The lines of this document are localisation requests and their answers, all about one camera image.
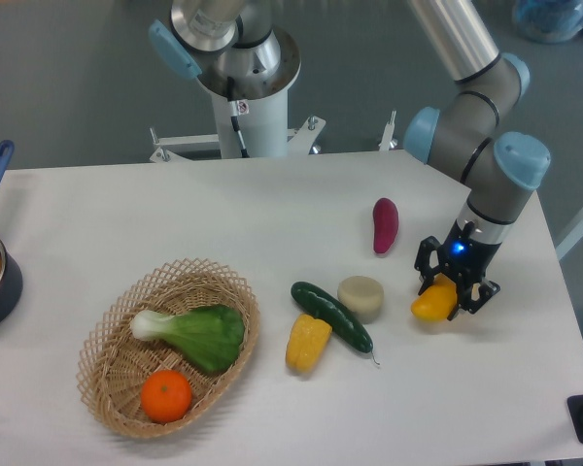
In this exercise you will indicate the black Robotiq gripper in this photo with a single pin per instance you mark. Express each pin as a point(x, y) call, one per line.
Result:
point(461, 254)

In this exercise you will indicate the yellow mango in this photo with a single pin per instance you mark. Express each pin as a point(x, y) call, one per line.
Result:
point(437, 302)

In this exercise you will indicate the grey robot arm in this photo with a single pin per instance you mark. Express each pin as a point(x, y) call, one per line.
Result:
point(500, 172)

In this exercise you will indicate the purple sweet potato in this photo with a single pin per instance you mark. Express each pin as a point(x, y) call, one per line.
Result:
point(386, 225)

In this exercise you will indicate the dark green cucumber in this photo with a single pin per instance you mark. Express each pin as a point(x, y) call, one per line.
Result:
point(319, 304)

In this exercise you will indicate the yellow bell pepper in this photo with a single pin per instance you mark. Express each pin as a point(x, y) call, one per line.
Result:
point(307, 342)

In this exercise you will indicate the green bok choy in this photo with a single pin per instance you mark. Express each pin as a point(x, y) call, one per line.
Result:
point(209, 337)

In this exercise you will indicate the blue plastic bag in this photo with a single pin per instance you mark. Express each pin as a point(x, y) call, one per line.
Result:
point(548, 22)

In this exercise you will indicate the woven wicker basket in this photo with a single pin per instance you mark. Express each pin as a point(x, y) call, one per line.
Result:
point(114, 365)

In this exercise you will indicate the orange tangerine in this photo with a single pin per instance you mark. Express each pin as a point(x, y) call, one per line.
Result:
point(165, 396)

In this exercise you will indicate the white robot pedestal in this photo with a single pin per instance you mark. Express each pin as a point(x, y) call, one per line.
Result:
point(248, 88)

